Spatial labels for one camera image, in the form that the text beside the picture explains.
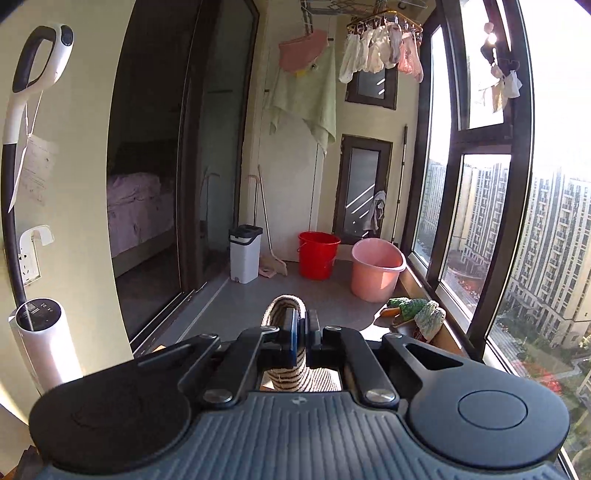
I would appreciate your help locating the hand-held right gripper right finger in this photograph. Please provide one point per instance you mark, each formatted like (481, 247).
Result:
(313, 330)

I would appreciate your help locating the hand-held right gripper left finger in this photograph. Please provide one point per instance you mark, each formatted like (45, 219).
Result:
(291, 337)

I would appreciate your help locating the striped knit garment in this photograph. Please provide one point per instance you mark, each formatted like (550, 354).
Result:
(281, 307)

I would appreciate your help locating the red bucket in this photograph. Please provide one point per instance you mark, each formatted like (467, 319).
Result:
(318, 256)

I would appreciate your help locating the broom with pink dustpan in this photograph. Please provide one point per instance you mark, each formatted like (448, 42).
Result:
(270, 263)

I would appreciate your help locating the pink bucket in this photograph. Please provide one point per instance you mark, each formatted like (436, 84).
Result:
(376, 272)

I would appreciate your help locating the white trash bin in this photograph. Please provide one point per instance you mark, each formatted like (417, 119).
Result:
(246, 254)

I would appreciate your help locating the green slipper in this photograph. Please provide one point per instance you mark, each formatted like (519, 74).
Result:
(406, 307)

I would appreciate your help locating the green cloth bundle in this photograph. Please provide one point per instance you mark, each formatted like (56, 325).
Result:
(429, 318)

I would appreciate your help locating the grey hanging rag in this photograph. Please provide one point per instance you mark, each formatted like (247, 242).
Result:
(378, 210)

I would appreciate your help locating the tall dark framed window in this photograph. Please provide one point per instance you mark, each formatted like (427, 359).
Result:
(364, 184)

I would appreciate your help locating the mop pole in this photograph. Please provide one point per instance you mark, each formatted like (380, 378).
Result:
(400, 184)

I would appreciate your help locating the bed with pink sheet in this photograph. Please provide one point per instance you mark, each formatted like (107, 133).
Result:
(138, 207)

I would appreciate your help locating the light green hanging towel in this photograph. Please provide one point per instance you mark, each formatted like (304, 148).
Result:
(309, 97)

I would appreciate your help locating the dark sliding glass door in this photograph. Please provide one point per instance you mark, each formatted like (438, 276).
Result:
(152, 138)

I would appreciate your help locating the white upright floor cleaner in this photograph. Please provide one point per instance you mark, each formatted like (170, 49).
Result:
(41, 341)

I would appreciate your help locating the small dark framed window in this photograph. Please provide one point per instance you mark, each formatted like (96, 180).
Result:
(371, 87)

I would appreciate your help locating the pink hanging cloth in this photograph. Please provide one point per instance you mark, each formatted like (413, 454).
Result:
(300, 50)

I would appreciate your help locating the clip hanger with socks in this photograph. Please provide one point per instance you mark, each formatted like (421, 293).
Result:
(378, 46)

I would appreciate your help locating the white paper tag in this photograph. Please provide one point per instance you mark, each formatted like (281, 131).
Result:
(39, 166)

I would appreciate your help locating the small laundry on window clips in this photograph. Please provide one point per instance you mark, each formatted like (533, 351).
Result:
(505, 78)

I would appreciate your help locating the metal ceiling drying rack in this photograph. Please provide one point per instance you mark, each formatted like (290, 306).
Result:
(341, 7)

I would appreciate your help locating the large dark window frame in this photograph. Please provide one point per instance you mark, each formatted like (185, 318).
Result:
(496, 230)

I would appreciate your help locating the white wall socket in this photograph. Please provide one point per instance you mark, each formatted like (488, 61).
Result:
(28, 270)

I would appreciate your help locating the white wall hook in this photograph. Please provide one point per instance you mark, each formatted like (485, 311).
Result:
(39, 233)

